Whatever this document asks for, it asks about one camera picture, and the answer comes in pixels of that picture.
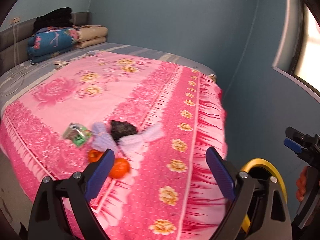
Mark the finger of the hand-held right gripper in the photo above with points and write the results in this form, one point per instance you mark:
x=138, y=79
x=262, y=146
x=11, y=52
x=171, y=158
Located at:
x=293, y=133
x=292, y=145

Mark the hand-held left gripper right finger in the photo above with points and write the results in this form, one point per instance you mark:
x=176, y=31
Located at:
x=221, y=173

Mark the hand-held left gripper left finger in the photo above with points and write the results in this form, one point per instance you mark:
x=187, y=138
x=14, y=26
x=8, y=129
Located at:
x=100, y=175

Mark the tangerine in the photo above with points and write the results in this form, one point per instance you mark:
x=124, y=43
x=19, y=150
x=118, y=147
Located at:
x=94, y=155
x=121, y=168

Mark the black trash can yellow rim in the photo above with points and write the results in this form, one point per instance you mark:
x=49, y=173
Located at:
x=260, y=161

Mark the green snack wrapper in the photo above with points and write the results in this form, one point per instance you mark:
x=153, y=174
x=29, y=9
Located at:
x=76, y=133

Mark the black patterned cloth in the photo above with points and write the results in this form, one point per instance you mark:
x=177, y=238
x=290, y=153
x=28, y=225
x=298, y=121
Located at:
x=122, y=130

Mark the lavender cloth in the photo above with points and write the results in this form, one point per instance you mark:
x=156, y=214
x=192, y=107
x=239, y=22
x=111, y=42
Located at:
x=140, y=141

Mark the person's right hand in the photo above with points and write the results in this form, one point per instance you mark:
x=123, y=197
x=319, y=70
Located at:
x=303, y=182

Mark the pink floral blanket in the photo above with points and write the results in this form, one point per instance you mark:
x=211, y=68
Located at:
x=140, y=92

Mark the window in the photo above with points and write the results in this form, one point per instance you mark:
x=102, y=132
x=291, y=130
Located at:
x=310, y=42

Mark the small pale cloth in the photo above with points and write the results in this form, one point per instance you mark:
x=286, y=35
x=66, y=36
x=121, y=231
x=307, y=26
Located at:
x=92, y=53
x=60, y=64

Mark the grey striped bed sheet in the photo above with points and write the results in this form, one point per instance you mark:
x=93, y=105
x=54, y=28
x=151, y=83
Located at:
x=150, y=53

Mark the beige folded quilt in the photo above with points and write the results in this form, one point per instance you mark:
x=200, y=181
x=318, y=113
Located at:
x=91, y=35

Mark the blue floral folded quilt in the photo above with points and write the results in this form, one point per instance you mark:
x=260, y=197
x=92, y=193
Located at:
x=50, y=42

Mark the grey padded headboard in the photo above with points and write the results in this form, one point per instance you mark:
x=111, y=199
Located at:
x=15, y=40

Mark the black clothes pile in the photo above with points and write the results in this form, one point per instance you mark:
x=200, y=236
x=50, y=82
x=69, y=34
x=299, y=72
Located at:
x=52, y=20

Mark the wall socket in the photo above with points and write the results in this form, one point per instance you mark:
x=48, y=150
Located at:
x=15, y=20

